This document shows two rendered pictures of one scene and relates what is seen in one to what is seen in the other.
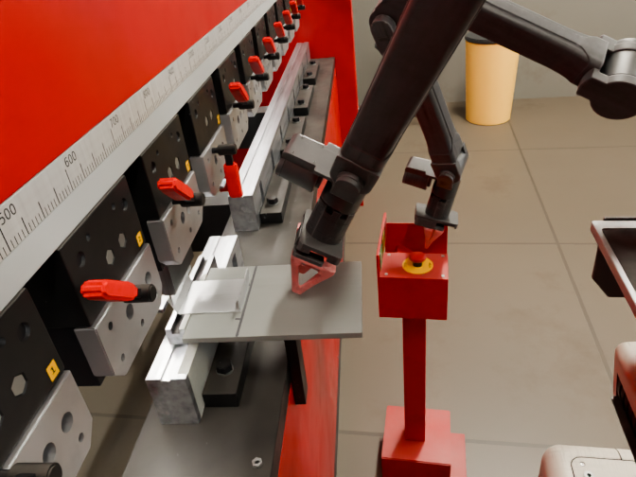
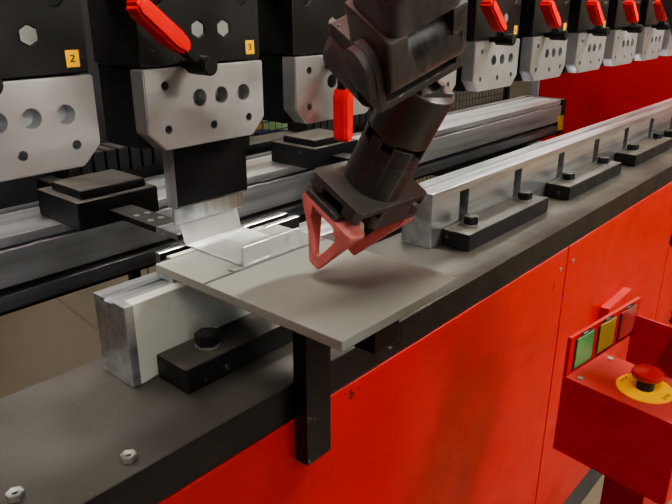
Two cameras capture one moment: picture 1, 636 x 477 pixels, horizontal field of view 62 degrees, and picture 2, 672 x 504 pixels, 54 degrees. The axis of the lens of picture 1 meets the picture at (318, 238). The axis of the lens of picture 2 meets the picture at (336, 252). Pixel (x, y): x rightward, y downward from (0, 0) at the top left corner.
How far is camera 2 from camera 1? 43 cm
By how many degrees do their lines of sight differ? 32
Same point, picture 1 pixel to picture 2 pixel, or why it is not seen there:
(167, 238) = (146, 98)
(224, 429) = (147, 406)
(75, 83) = not seen: outside the picture
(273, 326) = (254, 291)
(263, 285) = (304, 255)
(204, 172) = (294, 81)
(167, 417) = (108, 361)
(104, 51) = not seen: outside the picture
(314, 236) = (346, 174)
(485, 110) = not seen: outside the picture
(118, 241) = (17, 31)
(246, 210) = (421, 214)
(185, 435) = (107, 390)
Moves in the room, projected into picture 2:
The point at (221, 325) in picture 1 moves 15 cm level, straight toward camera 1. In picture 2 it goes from (207, 269) to (116, 332)
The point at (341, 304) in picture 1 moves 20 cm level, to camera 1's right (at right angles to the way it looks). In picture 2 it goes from (362, 305) to (585, 368)
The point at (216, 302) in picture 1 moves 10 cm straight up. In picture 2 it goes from (233, 249) to (228, 161)
